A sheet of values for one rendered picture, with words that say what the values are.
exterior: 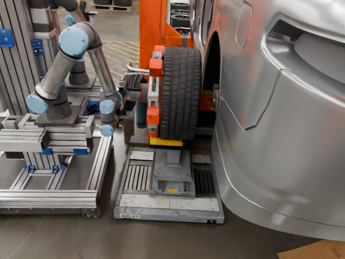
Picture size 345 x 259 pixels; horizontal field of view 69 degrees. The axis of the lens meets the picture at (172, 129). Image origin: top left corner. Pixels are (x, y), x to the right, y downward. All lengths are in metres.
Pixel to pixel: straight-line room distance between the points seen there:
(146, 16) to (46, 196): 1.48
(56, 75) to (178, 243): 1.35
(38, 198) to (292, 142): 1.69
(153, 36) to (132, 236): 1.50
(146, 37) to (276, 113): 1.49
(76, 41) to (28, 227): 1.43
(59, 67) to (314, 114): 1.09
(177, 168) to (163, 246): 0.61
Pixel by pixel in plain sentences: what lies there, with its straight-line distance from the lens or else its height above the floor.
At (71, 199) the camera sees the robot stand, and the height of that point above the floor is 0.23.
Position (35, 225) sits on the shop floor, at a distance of 2.19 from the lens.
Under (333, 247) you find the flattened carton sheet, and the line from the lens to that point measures 2.33.
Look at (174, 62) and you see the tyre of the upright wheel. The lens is 1.59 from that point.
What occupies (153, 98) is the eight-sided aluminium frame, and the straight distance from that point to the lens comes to 1.56.
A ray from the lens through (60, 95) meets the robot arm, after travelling 1.60.
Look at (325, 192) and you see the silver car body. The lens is 0.93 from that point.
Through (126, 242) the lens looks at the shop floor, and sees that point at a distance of 1.96.
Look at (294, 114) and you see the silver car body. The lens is 0.78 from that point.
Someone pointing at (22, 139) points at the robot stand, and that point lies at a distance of 1.72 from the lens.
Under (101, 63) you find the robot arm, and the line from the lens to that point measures 1.42.
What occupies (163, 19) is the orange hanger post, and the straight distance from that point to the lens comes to 4.03.
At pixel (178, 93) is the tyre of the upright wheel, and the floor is 1.00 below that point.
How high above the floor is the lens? 1.66
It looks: 34 degrees down
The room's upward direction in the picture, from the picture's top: 5 degrees clockwise
